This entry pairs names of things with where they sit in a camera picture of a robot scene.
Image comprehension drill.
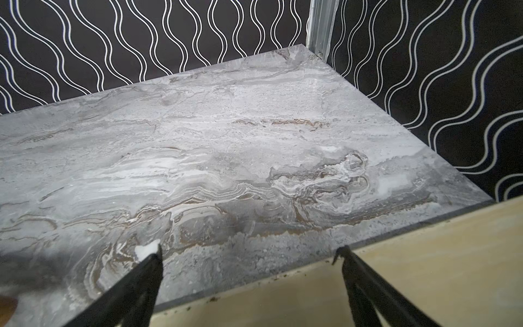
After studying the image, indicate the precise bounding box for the light plywood board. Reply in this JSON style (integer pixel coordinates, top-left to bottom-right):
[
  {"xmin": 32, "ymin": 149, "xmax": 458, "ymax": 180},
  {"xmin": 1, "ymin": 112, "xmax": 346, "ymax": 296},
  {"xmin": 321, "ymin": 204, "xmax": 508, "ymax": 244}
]
[{"xmin": 151, "ymin": 198, "xmax": 522, "ymax": 326}]

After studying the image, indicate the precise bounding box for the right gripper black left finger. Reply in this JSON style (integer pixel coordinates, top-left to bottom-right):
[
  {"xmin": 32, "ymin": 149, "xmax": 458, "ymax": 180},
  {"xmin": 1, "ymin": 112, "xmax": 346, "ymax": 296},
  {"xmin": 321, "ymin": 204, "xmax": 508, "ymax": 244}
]
[{"xmin": 66, "ymin": 245, "xmax": 163, "ymax": 326}]

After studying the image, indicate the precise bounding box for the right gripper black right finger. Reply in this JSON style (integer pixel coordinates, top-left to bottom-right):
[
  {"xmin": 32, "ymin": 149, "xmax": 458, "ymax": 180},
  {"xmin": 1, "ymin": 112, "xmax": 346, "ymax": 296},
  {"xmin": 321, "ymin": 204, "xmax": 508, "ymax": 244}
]
[{"xmin": 333, "ymin": 245, "xmax": 439, "ymax": 326}]

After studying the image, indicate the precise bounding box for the aluminium frame corner post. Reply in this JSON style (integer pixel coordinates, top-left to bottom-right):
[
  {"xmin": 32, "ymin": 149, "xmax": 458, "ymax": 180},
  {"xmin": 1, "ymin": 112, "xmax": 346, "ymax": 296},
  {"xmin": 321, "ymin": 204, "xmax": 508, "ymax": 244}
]
[{"xmin": 306, "ymin": 0, "xmax": 339, "ymax": 62}]

